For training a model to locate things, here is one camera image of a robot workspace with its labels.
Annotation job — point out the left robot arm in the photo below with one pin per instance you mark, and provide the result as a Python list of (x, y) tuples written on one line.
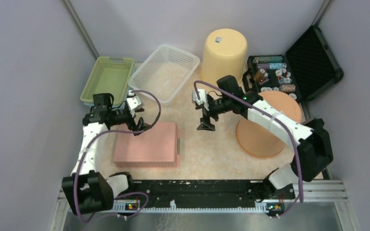
[(91, 153)]

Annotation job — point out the brown cylinder in case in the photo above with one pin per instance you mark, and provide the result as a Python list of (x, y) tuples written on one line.
[(260, 74)]

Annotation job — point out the green plastic basket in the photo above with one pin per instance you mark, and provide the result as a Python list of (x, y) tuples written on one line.
[(108, 75)]

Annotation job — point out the white mesh plastic basket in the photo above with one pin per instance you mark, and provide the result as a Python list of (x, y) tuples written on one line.
[(164, 73)]

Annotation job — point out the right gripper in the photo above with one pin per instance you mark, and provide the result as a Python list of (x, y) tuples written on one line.
[(205, 124)]

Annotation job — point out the black open tool case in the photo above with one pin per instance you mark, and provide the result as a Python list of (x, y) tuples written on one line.
[(303, 72)]

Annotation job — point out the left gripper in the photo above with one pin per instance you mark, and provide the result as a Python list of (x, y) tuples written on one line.
[(141, 125)]

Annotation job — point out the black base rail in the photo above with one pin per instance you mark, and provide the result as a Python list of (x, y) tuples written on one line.
[(211, 196)]

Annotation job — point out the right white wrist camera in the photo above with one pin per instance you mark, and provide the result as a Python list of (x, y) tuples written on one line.
[(200, 99)]

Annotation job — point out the pink plastic basket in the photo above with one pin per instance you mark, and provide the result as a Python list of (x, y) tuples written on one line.
[(157, 148)]

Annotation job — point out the yellow capybara bucket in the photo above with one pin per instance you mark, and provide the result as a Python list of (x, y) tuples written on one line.
[(225, 53)]

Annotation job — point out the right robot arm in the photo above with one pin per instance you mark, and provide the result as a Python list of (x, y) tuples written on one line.
[(309, 141)]

